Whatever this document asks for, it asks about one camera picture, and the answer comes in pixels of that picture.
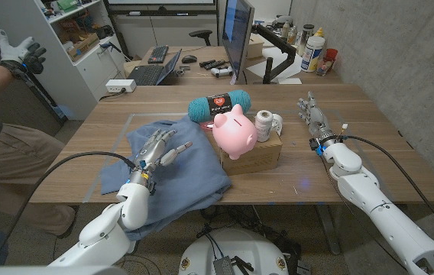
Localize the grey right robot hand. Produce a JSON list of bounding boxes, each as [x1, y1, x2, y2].
[[296, 90, 339, 148]]

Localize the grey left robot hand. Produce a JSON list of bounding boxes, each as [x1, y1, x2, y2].
[[127, 128, 194, 194]]

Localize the person's white gloved hand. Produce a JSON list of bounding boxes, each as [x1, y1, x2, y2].
[[0, 29, 47, 76]]

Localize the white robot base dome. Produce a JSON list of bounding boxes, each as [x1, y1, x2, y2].
[[178, 228, 290, 275]]

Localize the blue hoodie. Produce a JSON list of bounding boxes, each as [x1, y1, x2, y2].
[[100, 115, 233, 242]]

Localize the teal yarn skein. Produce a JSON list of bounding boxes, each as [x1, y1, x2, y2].
[[187, 89, 252, 124]]

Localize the pink plastic piggy bank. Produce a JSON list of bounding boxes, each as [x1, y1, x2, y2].
[[212, 103, 259, 160]]

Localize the white tape roll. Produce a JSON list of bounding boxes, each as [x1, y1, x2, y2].
[[272, 113, 284, 137]]

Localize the clear glass cup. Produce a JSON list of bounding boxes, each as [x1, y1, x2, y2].
[[316, 56, 335, 76]]

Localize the white twine spool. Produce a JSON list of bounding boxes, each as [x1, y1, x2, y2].
[[254, 109, 275, 143]]

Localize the white shelf cabinet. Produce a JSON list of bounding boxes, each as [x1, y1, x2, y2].
[[0, 0, 126, 121]]

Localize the white paper sheets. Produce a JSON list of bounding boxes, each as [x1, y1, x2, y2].
[[245, 46, 304, 85]]

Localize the white wipes canister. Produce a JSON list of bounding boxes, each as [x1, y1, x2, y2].
[[300, 35, 326, 73]]

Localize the open cardboard shelf box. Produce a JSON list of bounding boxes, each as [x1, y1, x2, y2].
[[66, 32, 101, 62]]

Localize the green shelf box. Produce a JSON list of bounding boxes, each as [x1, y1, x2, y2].
[[56, 0, 79, 12]]

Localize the brown cardboard box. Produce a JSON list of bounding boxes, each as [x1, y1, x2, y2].
[[205, 128, 283, 176]]

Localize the white power strip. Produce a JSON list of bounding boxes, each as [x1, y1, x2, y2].
[[105, 79, 137, 94]]

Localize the black laptop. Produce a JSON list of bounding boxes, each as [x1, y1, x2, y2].
[[127, 48, 183, 87]]

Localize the dark lidded jar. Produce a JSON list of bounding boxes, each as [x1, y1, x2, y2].
[[297, 24, 316, 57]]

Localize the wooden office desk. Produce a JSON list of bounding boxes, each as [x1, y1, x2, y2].
[[123, 44, 343, 86]]

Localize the small tan desk box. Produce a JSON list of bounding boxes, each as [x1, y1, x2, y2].
[[246, 33, 266, 60]]

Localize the black keyboard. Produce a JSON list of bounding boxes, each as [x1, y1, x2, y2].
[[147, 44, 170, 64]]

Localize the person in khaki trousers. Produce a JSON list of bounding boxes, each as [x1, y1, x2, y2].
[[0, 108, 76, 240]]

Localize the white game controller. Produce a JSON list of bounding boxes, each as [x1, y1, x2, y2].
[[210, 65, 234, 79]]

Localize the grey table leg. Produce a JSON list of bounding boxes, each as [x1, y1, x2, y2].
[[315, 204, 342, 256]]

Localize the black computer monitor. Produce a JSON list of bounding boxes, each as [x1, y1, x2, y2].
[[221, 0, 256, 81]]

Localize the black office chair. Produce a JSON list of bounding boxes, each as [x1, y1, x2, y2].
[[188, 29, 213, 47]]

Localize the metal grille box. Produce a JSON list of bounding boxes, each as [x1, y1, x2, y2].
[[212, 256, 237, 275]]

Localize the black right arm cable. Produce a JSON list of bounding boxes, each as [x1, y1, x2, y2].
[[339, 133, 434, 245]]

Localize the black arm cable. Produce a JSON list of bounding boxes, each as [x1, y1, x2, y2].
[[339, 133, 434, 245], [0, 150, 138, 267]]

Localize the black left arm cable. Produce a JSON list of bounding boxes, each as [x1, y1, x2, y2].
[[0, 150, 138, 267]]

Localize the black power strip cable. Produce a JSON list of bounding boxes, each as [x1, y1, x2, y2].
[[99, 89, 127, 102]]

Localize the black floor cable bundle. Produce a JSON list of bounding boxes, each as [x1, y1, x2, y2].
[[197, 205, 303, 270]]

